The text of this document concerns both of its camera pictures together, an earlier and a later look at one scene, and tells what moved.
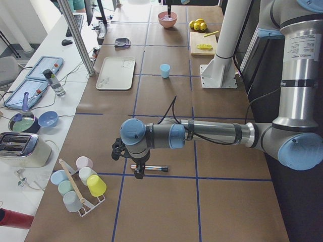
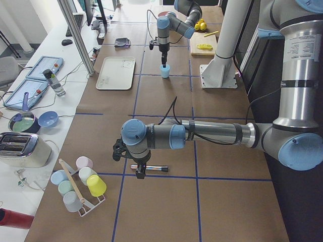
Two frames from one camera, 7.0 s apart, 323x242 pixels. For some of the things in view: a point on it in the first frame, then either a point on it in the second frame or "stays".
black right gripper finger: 169,10 → 163,48
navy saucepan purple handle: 25,121 stays
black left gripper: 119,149 stays
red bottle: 14,219 stays
